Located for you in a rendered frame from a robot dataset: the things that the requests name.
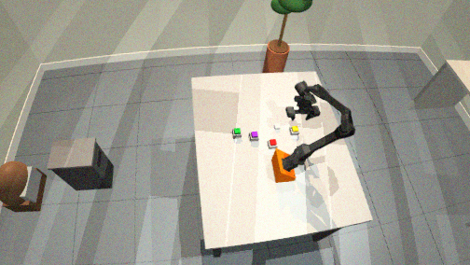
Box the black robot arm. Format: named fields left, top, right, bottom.
left=281, top=81, right=355, bottom=173

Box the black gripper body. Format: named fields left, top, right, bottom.
left=285, top=104, right=320, bottom=118

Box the purple button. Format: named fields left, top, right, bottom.
left=249, top=132, right=259, bottom=141

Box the green button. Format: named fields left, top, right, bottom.
left=232, top=128, right=242, bottom=138

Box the red button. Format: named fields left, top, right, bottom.
left=268, top=139, right=278, bottom=149

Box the yellow button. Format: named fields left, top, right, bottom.
left=289, top=126, right=299, bottom=135

